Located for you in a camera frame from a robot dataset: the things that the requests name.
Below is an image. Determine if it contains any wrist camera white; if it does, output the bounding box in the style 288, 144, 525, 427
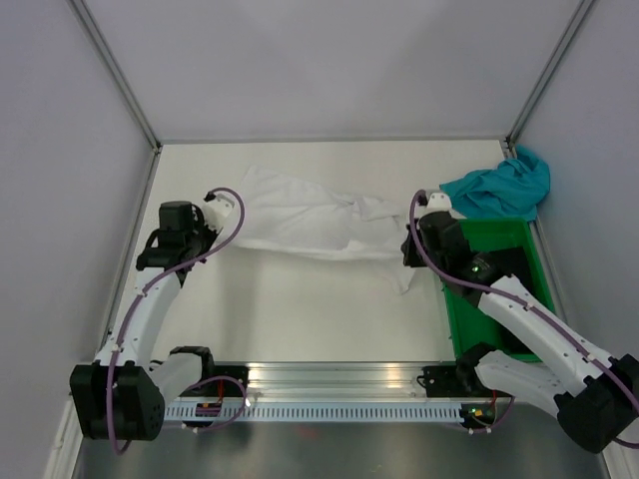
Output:
201, 191, 235, 233
416, 191, 452, 215

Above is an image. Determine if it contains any white t shirt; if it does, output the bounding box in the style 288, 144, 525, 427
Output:
233, 166, 413, 294

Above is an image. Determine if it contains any green plastic bin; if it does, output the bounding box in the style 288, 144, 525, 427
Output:
439, 217, 553, 363

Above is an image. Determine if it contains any aluminium frame post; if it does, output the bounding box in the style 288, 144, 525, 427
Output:
501, 0, 598, 158
67, 0, 162, 153

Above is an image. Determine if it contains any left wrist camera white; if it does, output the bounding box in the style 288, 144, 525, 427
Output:
201, 191, 235, 233

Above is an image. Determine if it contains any left aluminium frame post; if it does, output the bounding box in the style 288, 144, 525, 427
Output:
67, 0, 162, 153

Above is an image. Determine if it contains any black rolled t shirt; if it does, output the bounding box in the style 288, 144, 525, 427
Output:
491, 246, 554, 362

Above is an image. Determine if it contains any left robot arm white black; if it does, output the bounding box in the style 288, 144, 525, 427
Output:
69, 201, 218, 444

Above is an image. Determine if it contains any white slotted cable duct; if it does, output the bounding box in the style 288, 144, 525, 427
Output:
165, 401, 462, 424

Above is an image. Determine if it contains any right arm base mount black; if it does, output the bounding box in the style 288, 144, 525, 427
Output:
418, 364, 481, 398

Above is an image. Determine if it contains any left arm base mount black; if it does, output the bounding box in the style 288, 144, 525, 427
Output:
197, 364, 249, 399

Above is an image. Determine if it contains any teal t shirt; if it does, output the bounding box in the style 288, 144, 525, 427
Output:
439, 146, 551, 222

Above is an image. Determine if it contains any right aluminium frame post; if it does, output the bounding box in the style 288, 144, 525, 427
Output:
501, 0, 598, 158

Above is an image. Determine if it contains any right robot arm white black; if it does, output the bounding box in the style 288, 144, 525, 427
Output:
401, 210, 638, 453

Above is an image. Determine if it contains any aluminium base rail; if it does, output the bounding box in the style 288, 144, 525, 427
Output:
149, 359, 500, 400

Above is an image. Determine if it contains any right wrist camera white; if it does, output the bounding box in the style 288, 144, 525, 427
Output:
416, 191, 452, 215

